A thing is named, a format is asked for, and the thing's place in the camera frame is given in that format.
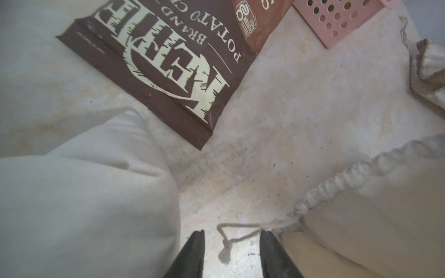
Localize small beige cloth bag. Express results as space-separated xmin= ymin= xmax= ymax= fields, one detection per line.
xmin=1 ymin=110 xmax=181 ymax=278

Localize beige cloth bag right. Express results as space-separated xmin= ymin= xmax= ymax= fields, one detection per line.
xmin=399 ymin=15 xmax=445 ymax=112

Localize brown Kettle chips bag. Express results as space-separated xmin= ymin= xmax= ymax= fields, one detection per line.
xmin=59 ymin=0 xmax=292 ymax=149

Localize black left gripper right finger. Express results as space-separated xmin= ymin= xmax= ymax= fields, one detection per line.
xmin=260 ymin=231 xmax=303 ymax=278

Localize beige drawstring soil bag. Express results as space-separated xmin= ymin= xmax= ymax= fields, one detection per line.
xmin=216 ymin=133 xmax=445 ymax=278

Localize pink plastic basket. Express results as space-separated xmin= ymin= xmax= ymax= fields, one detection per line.
xmin=293 ymin=0 xmax=402 ymax=49

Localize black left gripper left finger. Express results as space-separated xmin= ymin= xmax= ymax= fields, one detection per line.
xmin=163 ymin=230 xmax=205 ymax=278

